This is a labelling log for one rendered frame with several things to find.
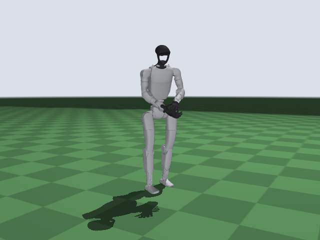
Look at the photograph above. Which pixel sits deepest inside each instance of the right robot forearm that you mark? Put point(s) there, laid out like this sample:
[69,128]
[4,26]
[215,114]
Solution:
[153,101]

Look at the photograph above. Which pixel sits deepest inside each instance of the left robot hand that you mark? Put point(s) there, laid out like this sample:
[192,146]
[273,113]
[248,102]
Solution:
[175,106]

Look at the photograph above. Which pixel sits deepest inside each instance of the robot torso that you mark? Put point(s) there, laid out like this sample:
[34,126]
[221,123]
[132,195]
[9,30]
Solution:
[159,84]

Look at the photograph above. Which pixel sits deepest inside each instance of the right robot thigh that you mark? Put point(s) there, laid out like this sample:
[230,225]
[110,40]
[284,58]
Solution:
[148,130]

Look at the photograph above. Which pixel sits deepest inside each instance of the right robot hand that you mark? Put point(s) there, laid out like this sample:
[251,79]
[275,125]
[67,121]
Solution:
[169,113]

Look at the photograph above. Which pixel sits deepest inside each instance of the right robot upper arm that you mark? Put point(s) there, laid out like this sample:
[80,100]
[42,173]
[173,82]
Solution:
[144,75]

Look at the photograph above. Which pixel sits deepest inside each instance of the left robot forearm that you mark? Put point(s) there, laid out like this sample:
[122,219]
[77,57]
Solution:
[179,96]

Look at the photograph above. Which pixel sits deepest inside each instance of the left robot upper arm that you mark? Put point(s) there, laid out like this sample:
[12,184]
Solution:
[178,79]

